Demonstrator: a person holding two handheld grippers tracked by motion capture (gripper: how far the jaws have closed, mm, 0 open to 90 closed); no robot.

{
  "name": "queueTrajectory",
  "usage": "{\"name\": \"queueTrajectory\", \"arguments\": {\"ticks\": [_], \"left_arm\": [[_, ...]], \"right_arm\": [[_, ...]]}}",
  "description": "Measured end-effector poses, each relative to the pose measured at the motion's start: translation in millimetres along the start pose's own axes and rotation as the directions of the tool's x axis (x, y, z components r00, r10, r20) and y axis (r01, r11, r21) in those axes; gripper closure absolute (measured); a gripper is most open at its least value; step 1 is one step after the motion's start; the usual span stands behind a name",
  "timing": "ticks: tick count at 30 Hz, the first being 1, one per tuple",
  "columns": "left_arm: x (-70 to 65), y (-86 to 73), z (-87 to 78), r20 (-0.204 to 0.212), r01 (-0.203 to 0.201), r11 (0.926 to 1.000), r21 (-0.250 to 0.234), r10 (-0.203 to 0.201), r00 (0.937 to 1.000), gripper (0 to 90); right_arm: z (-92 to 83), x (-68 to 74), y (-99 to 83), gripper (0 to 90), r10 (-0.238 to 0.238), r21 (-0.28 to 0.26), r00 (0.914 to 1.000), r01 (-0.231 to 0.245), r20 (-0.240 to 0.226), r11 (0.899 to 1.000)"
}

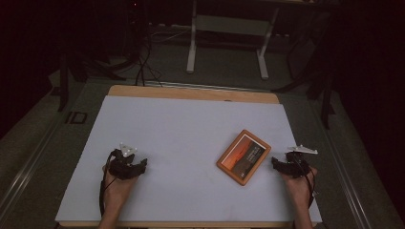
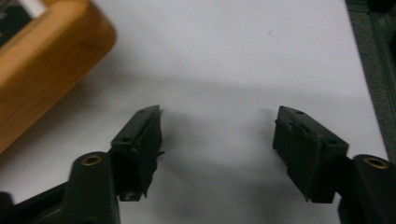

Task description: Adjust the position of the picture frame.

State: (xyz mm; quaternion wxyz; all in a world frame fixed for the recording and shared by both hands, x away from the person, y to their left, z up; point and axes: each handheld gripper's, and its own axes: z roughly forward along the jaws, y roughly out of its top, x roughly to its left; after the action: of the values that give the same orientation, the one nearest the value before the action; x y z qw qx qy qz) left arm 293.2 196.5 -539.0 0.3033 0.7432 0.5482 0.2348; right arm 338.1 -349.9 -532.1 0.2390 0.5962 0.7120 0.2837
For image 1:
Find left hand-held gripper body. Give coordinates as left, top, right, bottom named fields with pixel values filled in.
left=106, top=142, right=141, bottom=181

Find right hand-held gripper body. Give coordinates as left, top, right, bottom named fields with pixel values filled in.
left=285, top=144, right=319, bottom=179

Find wooden photo frame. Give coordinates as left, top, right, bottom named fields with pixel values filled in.
left=216, top=129, right=272, bottom=187

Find person's left hand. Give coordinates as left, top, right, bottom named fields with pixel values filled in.
left=102, top=166, right=138, bottom=208

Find person's right hand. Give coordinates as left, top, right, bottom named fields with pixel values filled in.
left=283, top=167, right=318, bottom=208

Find black metal stand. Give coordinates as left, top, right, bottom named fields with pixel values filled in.
left=273, top=12, right=337, bottom=130
left=56, top=47, right=128, bottom=113

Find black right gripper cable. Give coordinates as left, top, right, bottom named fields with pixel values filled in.
left=294, top=154, right=319, bottom=209

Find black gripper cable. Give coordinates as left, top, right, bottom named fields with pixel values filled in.
left=98, top=151, right=117, bottom=218
left=294, top=154, right=319, bottom=209

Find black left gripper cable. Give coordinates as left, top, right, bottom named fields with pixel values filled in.
left=98, top=151, right=117, bottom=218

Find black floor cables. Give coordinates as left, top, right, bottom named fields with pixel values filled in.
left=135, top=28, right=164, bottom=88

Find white metal desk frame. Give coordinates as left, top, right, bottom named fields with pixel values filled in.
left=185, top=0, right=281, bottom=80

